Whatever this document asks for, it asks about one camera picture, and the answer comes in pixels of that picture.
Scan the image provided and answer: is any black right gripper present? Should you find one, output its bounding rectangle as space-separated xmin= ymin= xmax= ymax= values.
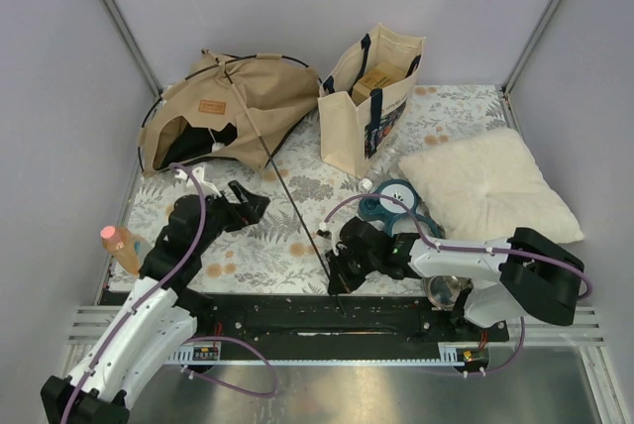
xmin=325 ymin=242 xmax=379 ymax=295

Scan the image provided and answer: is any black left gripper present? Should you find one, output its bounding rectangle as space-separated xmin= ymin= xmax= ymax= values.
xmin=195 ymin=180 xmax=268 ymax=254

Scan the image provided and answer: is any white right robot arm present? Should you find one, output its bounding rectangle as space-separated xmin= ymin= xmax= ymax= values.
xmin=325 ymin=218 xmax=585 ymax=341

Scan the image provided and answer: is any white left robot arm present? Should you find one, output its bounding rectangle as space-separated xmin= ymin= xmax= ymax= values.
xmin=41 ymin=181 xmax=269 ymax=423

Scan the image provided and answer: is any teal double pet bowl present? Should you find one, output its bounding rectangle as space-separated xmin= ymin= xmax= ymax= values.
xmin=358 ymin=179 xmax=445 ymax=239

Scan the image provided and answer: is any steel pet bowl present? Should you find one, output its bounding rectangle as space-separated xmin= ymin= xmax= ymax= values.
xmin=423 ymin=275 xmax=471 ymax=310

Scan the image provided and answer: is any floral patterned mat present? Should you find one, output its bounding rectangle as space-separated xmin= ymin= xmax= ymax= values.
xmin=106 ymin=82 xmax=556 ymax=296

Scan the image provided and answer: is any pink cap juice bottle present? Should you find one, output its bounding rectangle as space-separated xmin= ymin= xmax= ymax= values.
xmin=100 ymin=226 xmax=151 ymax=276

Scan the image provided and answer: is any cream canvas tote bag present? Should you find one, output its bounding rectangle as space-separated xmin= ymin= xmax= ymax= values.
xmin=318 ymin=25 xmax=425 ymax=178

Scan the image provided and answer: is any cream fluffy pillow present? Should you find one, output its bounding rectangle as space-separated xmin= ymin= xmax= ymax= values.
xmin=398 ymin=128 xmax=584 ymax=244

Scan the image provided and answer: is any brown cardboard box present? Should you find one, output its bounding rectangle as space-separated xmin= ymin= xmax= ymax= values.
xmin=351 ymin=61 xmax=406 ymax=105

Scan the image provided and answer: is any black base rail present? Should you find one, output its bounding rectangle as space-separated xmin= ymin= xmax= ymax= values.
xmin=194 ymin=294 xmax=509 ymax=347

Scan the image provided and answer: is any white slotted cable duct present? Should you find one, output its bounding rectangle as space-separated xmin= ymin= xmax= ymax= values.
xmin=166 ymin=336 xmax=463 ymax=367

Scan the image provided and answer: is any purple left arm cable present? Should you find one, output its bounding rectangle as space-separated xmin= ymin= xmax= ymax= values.
xmin=58 ymin=163 xmax=277 ymax=424

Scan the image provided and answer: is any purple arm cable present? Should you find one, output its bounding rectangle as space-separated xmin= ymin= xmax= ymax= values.
xmin=319 ymin=193 xmax=594 ymax=380
xmin=58 ymin=163 xmax=277 ymax=424

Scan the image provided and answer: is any aluminium frame rail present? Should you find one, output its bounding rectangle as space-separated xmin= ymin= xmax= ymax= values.
xmin=68 ymin=305 xmax=606 ymax=347

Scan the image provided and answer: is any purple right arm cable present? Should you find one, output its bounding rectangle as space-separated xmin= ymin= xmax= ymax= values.
xmin=319 ymin=193 xmax=594 ymax=380

